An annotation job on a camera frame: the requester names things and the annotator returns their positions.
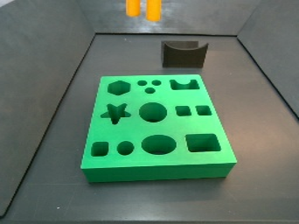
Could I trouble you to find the orange prong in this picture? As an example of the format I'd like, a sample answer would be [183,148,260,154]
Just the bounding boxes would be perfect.
[145,0,163,22]
[125,0,140,17]

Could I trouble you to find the green shape sorter block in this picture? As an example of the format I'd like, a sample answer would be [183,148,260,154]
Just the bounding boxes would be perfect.
[80,74,237,182]

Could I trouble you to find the black U-shaped block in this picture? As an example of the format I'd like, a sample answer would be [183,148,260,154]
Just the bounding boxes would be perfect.
[161,40,209,68]

